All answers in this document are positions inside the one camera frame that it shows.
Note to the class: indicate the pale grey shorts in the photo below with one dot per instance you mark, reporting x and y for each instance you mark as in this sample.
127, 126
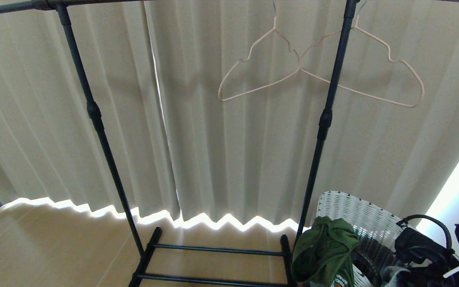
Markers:
395, 277

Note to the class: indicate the white laundry basket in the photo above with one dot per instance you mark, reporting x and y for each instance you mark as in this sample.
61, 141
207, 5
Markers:
357, 211

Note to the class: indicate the pink clothes hanger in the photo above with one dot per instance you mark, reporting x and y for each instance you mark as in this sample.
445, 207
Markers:
373, 94
261, 84

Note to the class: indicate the black clothes rack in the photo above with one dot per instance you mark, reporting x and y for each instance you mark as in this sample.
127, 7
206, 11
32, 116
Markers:
95, 115

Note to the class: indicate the green garment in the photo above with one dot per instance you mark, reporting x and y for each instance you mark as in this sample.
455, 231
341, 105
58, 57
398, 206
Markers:
325, 251

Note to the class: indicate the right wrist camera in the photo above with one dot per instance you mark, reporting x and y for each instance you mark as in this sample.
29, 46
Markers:
420, 245

